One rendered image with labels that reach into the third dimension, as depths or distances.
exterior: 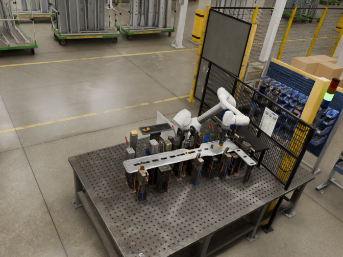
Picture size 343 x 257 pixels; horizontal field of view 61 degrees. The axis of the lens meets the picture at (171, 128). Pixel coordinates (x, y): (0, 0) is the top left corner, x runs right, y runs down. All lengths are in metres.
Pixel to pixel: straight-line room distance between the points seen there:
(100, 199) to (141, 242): 0.64
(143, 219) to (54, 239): 1.20
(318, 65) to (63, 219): 6.20
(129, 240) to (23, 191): 1.95
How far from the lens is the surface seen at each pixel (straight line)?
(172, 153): 3.20
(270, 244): 4.01
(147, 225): 2.86
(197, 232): 2.89
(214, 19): 5.85
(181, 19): 9.93
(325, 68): 7.55
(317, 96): 3.21
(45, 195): 4.18
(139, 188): 2.95
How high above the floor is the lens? 2.92
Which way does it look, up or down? 32 degrees down
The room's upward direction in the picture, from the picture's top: 9 degrees clockwise
